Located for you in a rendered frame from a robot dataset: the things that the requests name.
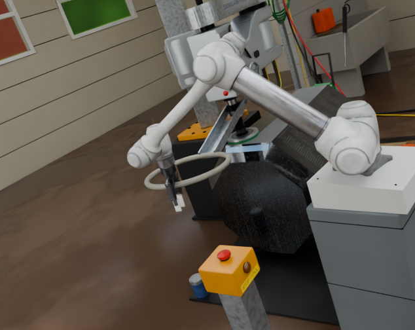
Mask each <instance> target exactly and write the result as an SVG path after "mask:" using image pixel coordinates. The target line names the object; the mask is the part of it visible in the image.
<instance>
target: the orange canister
mask: <svg viewBox="0 0 415 330"><path fill-rule="evenodd" d="M312 18H313V21H314V26H315V29H316V35H317V36H318V37H320V36H323V35H328V34H330V33H331V32H333V31H334V30H336V29H338V28H339V27H340V26H342V23H339V24H335V21H334V16H333V10H332V8H331V7H329V8H326V9H321V10H319V9H316V13H314V14H313V15H312ZM314 35H315V34H314Z"/></svg>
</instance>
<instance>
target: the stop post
mask: <svg viewBox="0 0 415 330"><path fill-rule="evenodd" d="M224 249H228V250H230V252H231V255H230V257H229V258H228V259H225V260H219V259H218V258H217V254H218V252H220V251H222V250H224ZM247 261H248V262H250V264H251V271H250V272H249V273H248V274H246V273H245V272H244V270H243V266H244V263H245V262H247ZM198 271H199V274H200V276H201V279H202V281H203V283H204V286H205V289H206V291H207V292H211V293H218V294H219V297H220V300H221V302H222V304H223V307H224V310H225V312H226V315H227V317H228V320H229V322H230V325H231V328H232V330H272V328H271V326H270V323H269V321H268V317H267V315H266V312H265V309H264V306H263V304H262V301H261V298H260V295H259V292H258V290H257V286H256V284H255V281H254V278H255V276H256V275H257V274H258V272H259V271H260V266H259V264H258V261H257V258H256V255H255V252H254V250H253V248H252V247H241V246H222V245H220V246H218V247H217V248H216V249H215V251H214V252H213V253H212V254H211V255H210V256H209V257H208V258H207V260H206V261H205V262H204V263H203V265H202V266H201V267H200V268H199V269H198Z"/></svg>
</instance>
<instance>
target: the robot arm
mask: <svg viewBox="0 0 415 330"><path fill-rule="evenodd" d="M244 49H245V39H244V38H243V37H242V36H241V35H240V34H239V33H237V32H235V31H231V32H230V33H227V34H226V35H224V36H223V37H222V39H219V40H217V41H215V42H212V43H210V44H208V45H206V46H204V47H203V48H201V49H200V50H199V51H198V53H197V55H196V57H195V59H194V61H193V71H194V74H195V76H196V78H197V81H196V82H195V84H194V86H193V87H192V88H191V89H190V91H189V92H188V93H187V94H186V95H185V97H184V98H183V99H182V100H181V101H180V102H179V103H178V104H177V105H176V106H175V107H174V108H173V109H172V110H171V112H170V113H169V114H168V115H167V116H166V117H165V118H164V120H163V121H162V122H161V123H160V124H153V125H151V126H149V127H147V133H146V135H144V136H143V137H142V138H141V139H140V140H139V141H137V142H136V143H135V144H134V146H133V147H132V148H131V149H130V150H129V151H128V154H127V160H128V162H129V164H130V165H131V166H133V167H134V168H144V167H146V166H148V165H150V164H151V163H153V162H154V161H156V163H157V166H158V168H160V171H161V174H162V175H164V176H165V177H166V182H165V183H164V185H165V187H166V190H167V192H168V196H169V198H170V200H173V204H174V206H175V210H176V212H178V211H182V209H181V207H185V203H184V201H183V197H182V194H183V192H182V188H181V187H179V188H176V189H175V187H174V186H175V182H178V181H179V177H178V173H175V172H176V171H177V170H176V167H175V159H174V156H173V153H172V146H171V141H170V137H169V135H168V132H169V131H170V130H171V129H172V128H173V127H174V126H175V125H176V124H177V123H178V122H179V121H180V120H181V119H182V118H183V117H184V116H185V115H186V114H187V113H188V112H189V111H190V110H191V109H192V108H193V107H194V106H195V105H196V104H197V103H198V102H199V101H200V100H201V99H202V98H203V97H204V96H205V94H206V93H207V92H208V91H209V90H210V89H211V88H213V87H214V86H216V87H218V88H221V89H223V90H233V91H235V92H237V93H239V94H240V95H242V96H243V97H245V98H247V99H248V100H250V101H252V102H253V103H255V104H256V105H258V106H259V107H261V108H263V109H264V110H266V111H268V112H269V113H271V114H272V115H274V116H275V117H277V118H279V119H280V120H282V121H283V122H285V123H287V124H288V125H290V126H292V127H293V128H295V129H296V130H298V131H299V132H301V133H303V134H304V135H306V136H308V137H309V138H311V139H312V140H314V141H315V143H314V144H315V147H316V150H317V151H318V152H319V153H320V154H321V155H323V156H324V157H325V158H326V159H327V160H328V161H329V162H330V163H331V164H332V166H333V171H338V172H340V173H342V174H345V175H359V174H360V175H363V176H366V177H368V176H371V175H372V174H373V173H374V172H375V171H376V170H378V169H379V168H381V167H382V166H383V165H384V164H386V163H387V162H389V161H391V160H393V156H392V155H382V154H381V150H382V147H381V146H380V134H379V129H378V121H377V118H376V113H375V112H374V109H373V108H372V107H371V106H370V105H369V104H368V103H367V102H365V101H363V100H357V101H350V102H347V103H344V104H342V106H341V107H340V108H339V110H338V112H337V114H336V117H332V118H329V117H327V116H326V115H324V114H323V113H320V112H319V111H318V110H316V109H314V108H313V107H311V106H309V105H308V104H306V103H304V102H303V101H301V100H300V99H298V98H296V97H295V96H293V95H292V94H290V93H288V92H287V91H285V90H284V89H282V88H280V87H279V86H277V85H275V84H274V83H272V82H270V81H269V80H267V79H265V78H264V77H262V76H261V75H259V74H258V73H256V72H254V71H253V70H251V69H250V68H248V67H246V66H245V62H244V61H243V60H242V59H241V58H240V57H241V56H242V54H243V52H244Z"/></svg>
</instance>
